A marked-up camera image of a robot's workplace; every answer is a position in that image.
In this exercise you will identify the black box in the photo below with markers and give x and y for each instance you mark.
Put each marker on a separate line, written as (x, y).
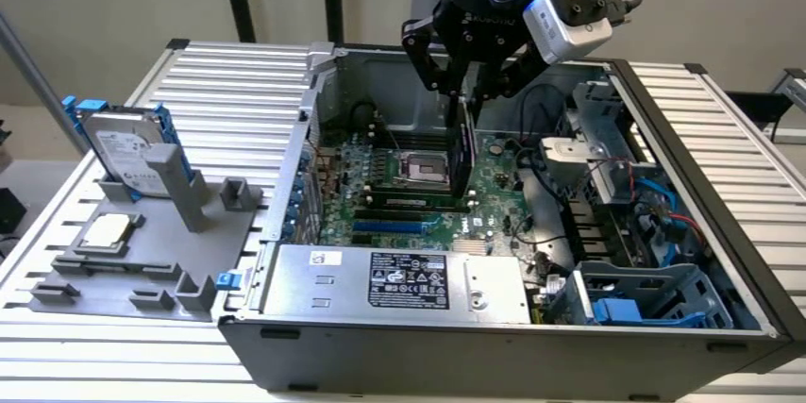
(11, 209)

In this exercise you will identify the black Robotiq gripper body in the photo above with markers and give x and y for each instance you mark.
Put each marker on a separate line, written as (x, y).
(478, 21)

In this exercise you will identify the silver CPU chip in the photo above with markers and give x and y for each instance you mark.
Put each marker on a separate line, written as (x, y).
(110, 230)

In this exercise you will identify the blue case latch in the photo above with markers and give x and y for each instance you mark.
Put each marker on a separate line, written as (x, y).
(229, 279)

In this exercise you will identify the silver power supply unit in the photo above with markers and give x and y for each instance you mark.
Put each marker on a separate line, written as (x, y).
(353, 285)

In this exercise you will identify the green RAM stick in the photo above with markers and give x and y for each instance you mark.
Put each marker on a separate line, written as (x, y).
(406, 201)

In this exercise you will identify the CPU socket with metal frame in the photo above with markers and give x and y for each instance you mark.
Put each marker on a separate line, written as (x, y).
(421, 168)

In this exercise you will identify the blue expansion slot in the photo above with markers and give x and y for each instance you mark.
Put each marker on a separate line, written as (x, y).
(390, 226)

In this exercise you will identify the metal disk bay cage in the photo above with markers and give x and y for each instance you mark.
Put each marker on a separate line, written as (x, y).
(598, 148)

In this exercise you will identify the black expansion slot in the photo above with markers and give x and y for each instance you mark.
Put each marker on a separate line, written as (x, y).
(390, 214)

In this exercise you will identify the blue disk carrier frame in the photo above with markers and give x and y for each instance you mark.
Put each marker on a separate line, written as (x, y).
(170, 139)

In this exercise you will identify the silver hard disk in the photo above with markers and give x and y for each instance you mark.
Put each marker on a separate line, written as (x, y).
(123, 148)

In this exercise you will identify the silver chipset heatsink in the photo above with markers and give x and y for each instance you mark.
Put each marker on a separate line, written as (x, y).
(472, 246)

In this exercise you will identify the grey parts rack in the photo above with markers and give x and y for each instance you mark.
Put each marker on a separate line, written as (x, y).
(158, 252)

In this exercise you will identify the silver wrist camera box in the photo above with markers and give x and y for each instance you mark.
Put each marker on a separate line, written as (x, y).
(566, 30)

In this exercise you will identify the grey blue disk bay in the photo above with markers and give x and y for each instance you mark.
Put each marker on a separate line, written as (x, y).
(649, 290)

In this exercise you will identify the silver aluminium rail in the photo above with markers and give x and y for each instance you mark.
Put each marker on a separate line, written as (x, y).
(38, 77)

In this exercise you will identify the RAM module stick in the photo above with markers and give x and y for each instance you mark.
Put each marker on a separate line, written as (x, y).
(464, 153)

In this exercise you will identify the black open PC case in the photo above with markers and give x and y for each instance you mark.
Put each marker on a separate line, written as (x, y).
(504, 356)

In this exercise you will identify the aluminium frame with black plate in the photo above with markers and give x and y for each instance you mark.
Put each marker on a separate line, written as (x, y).
(772, 105)

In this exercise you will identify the green motherboard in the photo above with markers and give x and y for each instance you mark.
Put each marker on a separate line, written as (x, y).
(498, 195)

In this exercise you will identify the black RAM slot bank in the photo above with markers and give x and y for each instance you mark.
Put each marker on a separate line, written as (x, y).
(416, 138)

